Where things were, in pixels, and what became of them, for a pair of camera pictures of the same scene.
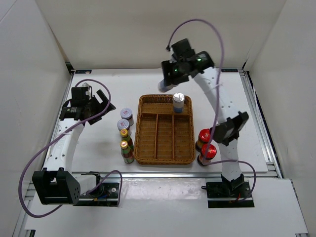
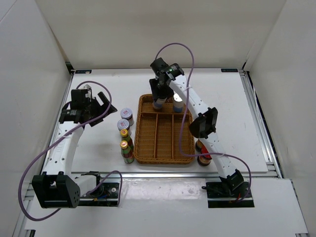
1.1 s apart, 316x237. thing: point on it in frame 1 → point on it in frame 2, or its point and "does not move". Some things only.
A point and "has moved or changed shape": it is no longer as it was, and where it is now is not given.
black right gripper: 167,67 → 156,93
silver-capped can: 162,87 has moved or changed shape
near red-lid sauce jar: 208,152 does not move
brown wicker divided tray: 162,137 does not move
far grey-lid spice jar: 127,113 does not move
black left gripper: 101,106 does not move
